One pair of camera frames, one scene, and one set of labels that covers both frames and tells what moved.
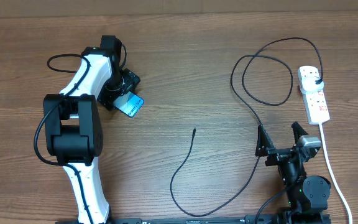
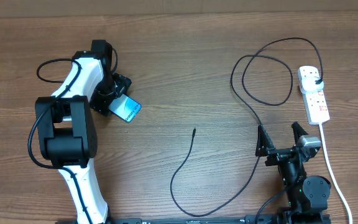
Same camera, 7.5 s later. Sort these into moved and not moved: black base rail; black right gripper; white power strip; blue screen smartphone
Moved: blue screen smartphone
Not moved: white power strip; black right gripper; black base rail
